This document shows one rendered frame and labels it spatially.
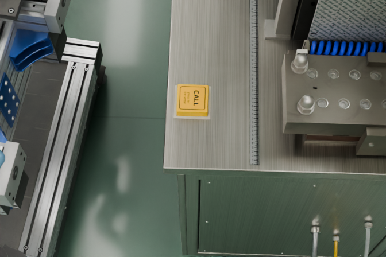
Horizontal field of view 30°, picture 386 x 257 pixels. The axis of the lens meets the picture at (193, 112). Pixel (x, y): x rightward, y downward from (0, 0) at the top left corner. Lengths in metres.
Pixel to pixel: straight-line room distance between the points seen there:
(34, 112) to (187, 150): 0.95
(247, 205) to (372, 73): 0.48
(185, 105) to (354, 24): 0.41
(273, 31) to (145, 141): 0.98
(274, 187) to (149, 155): 0.94
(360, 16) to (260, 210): 0.61
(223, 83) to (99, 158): 1.00
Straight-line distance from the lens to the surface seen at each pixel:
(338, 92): 1.53
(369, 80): 1.56
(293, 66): 1.53
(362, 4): 1.48
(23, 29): 2.03
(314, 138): 1.60
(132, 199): 2.50
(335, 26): 1.54
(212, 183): 1.66
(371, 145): 1.56
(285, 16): 1.65
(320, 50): 1.56
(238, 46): 1.70
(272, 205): 1.82
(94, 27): 2.81
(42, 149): 2.38
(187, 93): 1.62
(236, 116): 1.62
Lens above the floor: 2.37
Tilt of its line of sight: 65 degrees down
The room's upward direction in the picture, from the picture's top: straight up
